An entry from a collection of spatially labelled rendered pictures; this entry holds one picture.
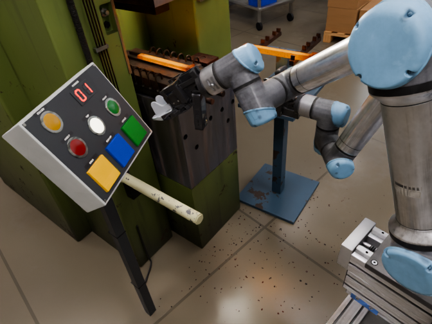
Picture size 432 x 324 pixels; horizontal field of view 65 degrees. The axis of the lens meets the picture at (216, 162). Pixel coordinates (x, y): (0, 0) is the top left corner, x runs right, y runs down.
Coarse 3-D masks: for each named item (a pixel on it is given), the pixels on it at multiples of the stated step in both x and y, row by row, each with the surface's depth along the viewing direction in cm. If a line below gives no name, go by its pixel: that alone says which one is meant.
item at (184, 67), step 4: (140, 56) 152; (144, 56) 151; (148, 56) 151; (152, 56) 150; (152, 60) 148; (156, 60) 146; (160, 60) 146; (164, 60) 145; (168, 60) 145; (168, 64) 143; (172, 64) 141; (176, 64) 141; (180, 64) 141; (184, 64) 140; (192, 64) 138; (180, 68) 140; (184, 68) 138; (188, 68) 136; (200, 68) 135
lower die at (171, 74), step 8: (136, 48) 164; (128, 56) 155; (160, 56) 154; (168, 56) 153; (136, 64) 149; (144, 64) 148; (152, 64) 148; (160, 64) 145; (200, 64) 143; (136, 72) 145; (144, 72) 145; (160, 72) 141; (168, 72) 140; (176, 72) 139; (136, 80) 145; (144, 80) 141; (152, 80) 138; (160, 80) 137; (152, 88) 141; (160, 88) 137
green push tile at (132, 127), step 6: (132, 120) 105; (126, 126) 101; (132, 126) 104; (138, 126) 106; (126, 132) 101; (132, 132) 103; (138, 132) 105; (144, 132) 107; (132, 138) 102; (138, 138) 104; (138, 144) 103
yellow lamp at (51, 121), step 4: (44, 116) 80; (48, 116) 81; (52, 116) 82; (56, 116) 83; (44, 120) 80; (48, 120) 81; (52, 120) 82; (56, 120) 83; (48, 124) 81; (52, 124) 81; (56, 124) 82; (60, 124) 83; (48, 128) 80; (52, 128) 81; (56, 128) 82
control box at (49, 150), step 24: (96, 72) 100; (72, 96) 89; (96, 96) 97; (120, 96) 105; (24, 120) 76; (72, 120) 87; (120, 120) 101; (24, 144) 79; (48, 144) 79; (96, 144) 91; (144, 144) 107; (48, 168) 82; (72, 168) 82; (120, 168) 95; (72, 192) 87; (96, 192) 86
